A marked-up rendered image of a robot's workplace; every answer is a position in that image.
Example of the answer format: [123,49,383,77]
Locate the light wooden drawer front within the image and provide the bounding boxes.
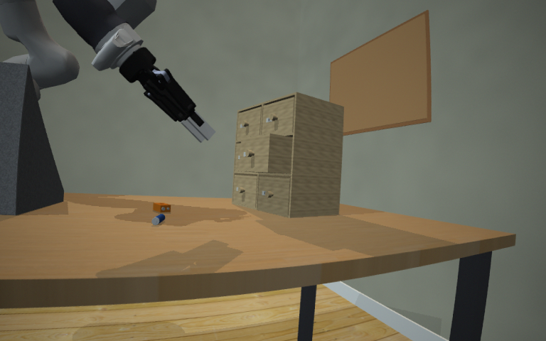
[239,134,293,174]
[235,144,240,171]
[237,107,262,140]
[257,177,291,215]
[262,97,295,135]
[233,175,257,207]

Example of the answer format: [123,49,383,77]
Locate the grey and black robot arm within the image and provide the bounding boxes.
[0,0,157,100]

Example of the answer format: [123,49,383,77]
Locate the small wooden chest of drawers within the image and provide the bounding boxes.
[232,92,344,218]

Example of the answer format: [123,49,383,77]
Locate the orange nine-volt battery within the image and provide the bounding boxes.
[153,202,171,212]

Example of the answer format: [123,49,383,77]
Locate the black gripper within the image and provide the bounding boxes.
[119,47,216,142]

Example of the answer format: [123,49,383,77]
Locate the blue aa battery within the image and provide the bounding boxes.
[151,214,165,225]

